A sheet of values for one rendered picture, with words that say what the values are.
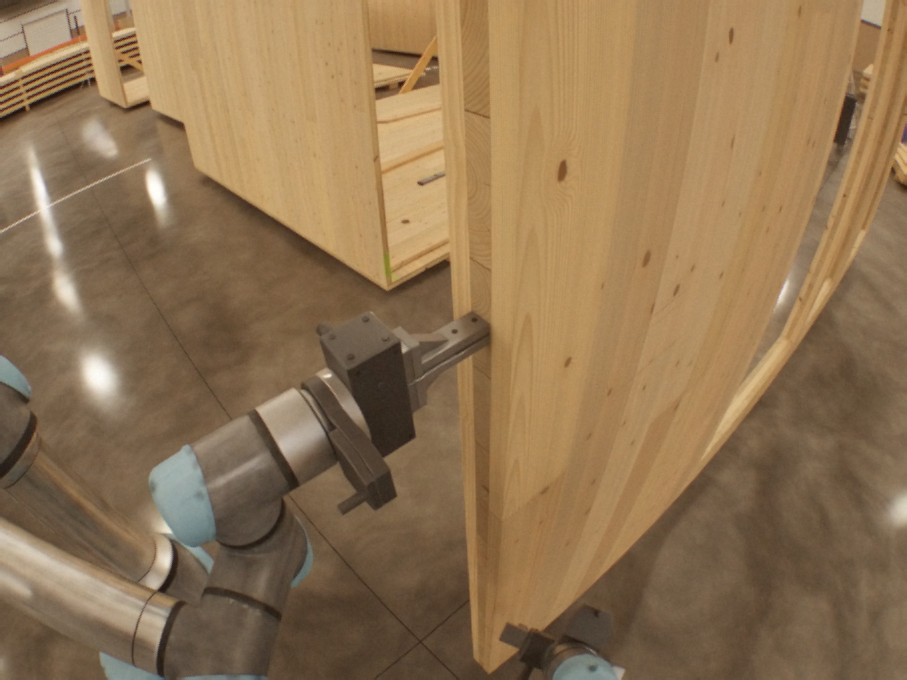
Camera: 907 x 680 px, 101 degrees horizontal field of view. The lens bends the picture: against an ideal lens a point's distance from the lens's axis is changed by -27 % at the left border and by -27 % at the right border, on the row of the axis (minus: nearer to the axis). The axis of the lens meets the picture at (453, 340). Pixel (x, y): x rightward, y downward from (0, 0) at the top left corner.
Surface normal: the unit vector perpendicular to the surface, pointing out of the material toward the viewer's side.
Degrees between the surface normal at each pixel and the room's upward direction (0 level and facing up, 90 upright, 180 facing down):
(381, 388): 90
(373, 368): 90
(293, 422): 26
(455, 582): 0
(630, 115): 90
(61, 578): 19
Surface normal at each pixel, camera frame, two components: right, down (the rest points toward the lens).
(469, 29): -0.78, 0.45
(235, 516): 0.62, 0.48
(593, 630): -0.08, -0.40
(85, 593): 0.30, -0.75
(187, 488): 0.24, -0.36
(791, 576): -0.01, -0.75
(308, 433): 0.40, -0.18
